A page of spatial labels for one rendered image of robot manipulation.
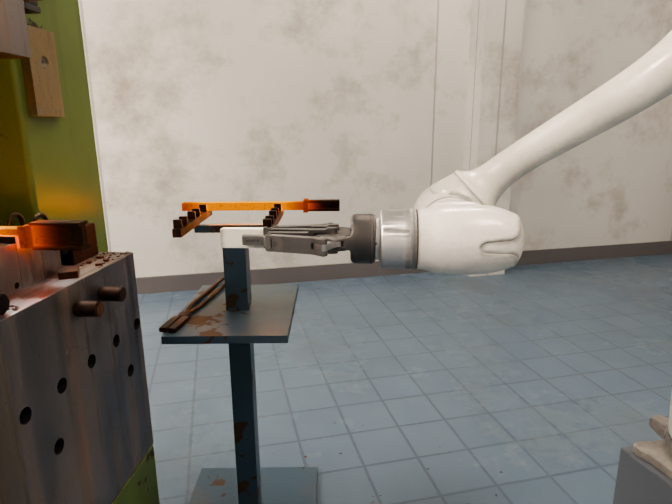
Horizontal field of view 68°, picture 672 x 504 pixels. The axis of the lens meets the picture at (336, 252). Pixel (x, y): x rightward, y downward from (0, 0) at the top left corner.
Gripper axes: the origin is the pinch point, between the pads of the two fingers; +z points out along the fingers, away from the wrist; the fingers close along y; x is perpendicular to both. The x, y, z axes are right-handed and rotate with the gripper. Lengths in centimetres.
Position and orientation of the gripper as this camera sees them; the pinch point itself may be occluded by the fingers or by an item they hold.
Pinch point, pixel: (244, 237)
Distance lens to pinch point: 78.5
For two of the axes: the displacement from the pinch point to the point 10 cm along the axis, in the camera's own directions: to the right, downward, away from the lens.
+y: 0.8, -2.4, 9.7
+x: -0.1, -9.7, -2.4
